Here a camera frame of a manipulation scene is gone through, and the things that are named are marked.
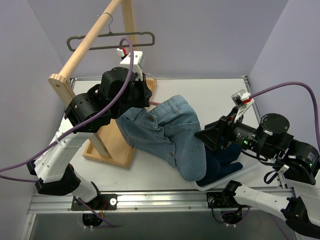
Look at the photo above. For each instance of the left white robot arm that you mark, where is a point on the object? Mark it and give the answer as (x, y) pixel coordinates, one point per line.
(119, 90)

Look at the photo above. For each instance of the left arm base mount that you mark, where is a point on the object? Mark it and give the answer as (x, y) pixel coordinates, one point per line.
(94, 212)

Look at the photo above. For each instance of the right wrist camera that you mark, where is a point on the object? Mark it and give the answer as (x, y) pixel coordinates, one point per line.
(243, 101)

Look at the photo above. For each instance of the wooden clothes rack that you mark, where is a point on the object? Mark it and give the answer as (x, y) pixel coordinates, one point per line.
(107, 144)

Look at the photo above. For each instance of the white plastic basket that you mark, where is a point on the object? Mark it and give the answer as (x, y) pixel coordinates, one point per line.
(220, 180)

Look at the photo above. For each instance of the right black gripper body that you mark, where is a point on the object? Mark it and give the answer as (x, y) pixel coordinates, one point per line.
(223, 130)

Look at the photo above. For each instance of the aluminium rail frame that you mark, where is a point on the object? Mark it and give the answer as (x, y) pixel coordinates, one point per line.
(149, 187)

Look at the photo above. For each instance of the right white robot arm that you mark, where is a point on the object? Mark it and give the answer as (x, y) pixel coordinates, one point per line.
(298, 162)

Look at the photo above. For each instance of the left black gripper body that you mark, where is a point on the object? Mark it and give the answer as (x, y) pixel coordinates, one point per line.
(144, 90)

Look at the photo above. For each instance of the pink hanger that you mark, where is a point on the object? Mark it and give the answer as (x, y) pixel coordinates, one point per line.
(152, 85)

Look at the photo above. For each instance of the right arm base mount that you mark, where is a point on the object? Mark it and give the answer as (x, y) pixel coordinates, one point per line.
(225, 209)

